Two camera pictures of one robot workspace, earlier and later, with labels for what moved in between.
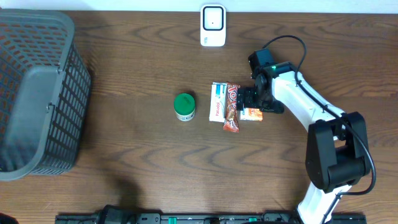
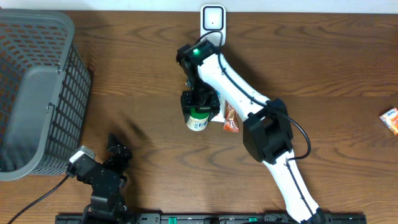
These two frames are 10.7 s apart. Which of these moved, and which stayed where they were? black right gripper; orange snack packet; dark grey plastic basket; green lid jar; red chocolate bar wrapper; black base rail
Moved: orange snack packet; black right gripper; green lid jar
Stayed: black base rail; red chocolate bar wrapper; dark grey plastic basket
